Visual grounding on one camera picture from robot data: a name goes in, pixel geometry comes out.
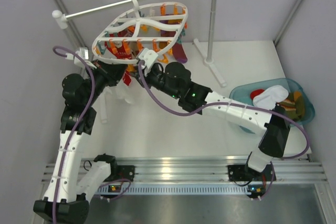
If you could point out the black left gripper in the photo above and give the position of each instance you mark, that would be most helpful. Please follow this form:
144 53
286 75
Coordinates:
112 73

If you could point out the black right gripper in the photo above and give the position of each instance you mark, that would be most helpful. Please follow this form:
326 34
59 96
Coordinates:
148 75

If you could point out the white oval clip hanger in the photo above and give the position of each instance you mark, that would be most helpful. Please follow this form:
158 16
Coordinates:
159 24

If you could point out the white sock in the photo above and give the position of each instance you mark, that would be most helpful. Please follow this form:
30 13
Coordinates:
270 97
123 93

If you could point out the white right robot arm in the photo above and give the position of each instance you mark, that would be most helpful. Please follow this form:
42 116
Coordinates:
271 124

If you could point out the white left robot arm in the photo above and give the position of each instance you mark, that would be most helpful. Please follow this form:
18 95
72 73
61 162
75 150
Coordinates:
76 134

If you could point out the hanging white sock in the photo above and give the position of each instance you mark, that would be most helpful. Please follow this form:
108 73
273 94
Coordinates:
123 93

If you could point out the red patterned sock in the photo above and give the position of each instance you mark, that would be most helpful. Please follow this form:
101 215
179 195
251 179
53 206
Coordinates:
122 50

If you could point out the maroon purple-toed sock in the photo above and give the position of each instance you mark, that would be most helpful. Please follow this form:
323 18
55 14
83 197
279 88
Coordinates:
177 49

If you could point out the silver clothes rack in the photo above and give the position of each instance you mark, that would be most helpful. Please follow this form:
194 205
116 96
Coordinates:
63 20

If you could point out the teal plastic basket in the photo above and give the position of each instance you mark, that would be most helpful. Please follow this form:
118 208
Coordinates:
242 94

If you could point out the red sock in basket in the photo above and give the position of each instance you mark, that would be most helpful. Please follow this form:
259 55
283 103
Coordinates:
256 93

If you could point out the green orange striped sock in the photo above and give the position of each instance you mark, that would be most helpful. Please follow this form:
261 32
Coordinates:
294 106

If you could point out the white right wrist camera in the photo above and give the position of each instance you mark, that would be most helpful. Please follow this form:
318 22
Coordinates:
148 56

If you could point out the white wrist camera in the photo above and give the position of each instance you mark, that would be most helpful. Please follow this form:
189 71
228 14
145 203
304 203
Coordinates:
148 56
83 53

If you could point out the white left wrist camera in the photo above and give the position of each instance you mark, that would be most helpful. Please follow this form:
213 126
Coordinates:
83 53

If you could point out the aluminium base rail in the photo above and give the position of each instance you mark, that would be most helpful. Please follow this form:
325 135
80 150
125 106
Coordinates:
201 176

